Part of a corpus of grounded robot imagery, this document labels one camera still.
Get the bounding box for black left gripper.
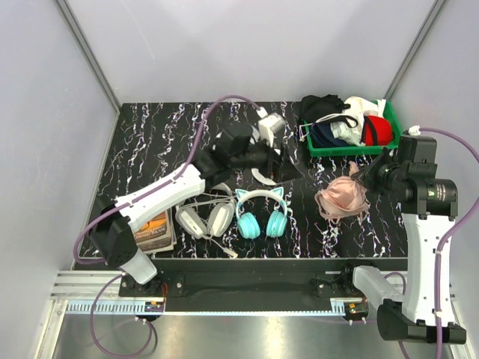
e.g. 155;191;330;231
231;132;302;184

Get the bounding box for pink lace bra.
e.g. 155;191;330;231
314;161;370;223

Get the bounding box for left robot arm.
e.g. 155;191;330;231
87;116;295;296

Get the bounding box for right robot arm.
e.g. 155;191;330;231
339;135;467;345

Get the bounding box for red bra in bin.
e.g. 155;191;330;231
361;115;395;146

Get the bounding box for navy garment in bin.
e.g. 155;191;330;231
309;123;350;148

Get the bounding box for green plastic bin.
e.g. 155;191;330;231
299;95;402;157

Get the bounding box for black garment in bin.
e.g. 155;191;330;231
299;94;351;123

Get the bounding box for teal cat-ear headphones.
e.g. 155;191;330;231
235;186;290;239

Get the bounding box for white over-ear headphones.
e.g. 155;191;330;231
175;183;237;239

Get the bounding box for paperback book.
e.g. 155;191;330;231
134;209;177;254

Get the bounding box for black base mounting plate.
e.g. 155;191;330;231
119;259;379;313

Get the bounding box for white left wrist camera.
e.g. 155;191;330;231
257;107;286;147

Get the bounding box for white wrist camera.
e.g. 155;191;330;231
407;125;421;136
257;107;286;147

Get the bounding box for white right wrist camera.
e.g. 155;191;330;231
407;125;421;136

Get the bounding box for white headphone cable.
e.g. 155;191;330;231
198;227;238;259

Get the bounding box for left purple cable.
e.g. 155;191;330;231
73;95;263;355

